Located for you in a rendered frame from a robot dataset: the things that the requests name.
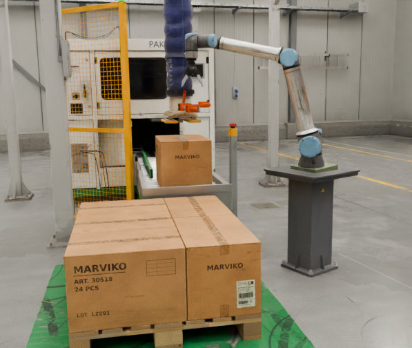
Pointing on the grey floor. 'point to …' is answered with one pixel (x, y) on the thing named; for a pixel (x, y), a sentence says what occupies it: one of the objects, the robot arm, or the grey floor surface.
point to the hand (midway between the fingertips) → (192, 87)
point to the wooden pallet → (172, 331)
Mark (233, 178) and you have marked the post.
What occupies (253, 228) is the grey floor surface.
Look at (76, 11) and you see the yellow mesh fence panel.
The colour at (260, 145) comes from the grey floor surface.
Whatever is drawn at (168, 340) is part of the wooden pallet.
